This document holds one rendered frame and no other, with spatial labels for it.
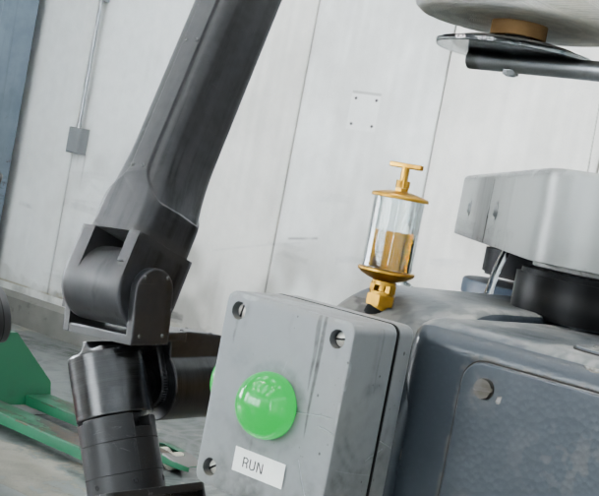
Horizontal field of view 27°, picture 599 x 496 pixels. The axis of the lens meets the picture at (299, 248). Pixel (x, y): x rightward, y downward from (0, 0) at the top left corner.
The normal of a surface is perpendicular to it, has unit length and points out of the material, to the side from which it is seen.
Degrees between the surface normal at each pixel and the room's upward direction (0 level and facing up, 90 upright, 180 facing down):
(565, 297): 90
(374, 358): 90
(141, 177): 71
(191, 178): 80
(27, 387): 76
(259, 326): 90
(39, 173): 90
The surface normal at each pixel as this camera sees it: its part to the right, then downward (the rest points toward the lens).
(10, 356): 0.77, -0.07
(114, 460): -0.01, -0.23
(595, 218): -0.40, -0.03
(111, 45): -0.63, -0.07
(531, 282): -0.88, -0.14
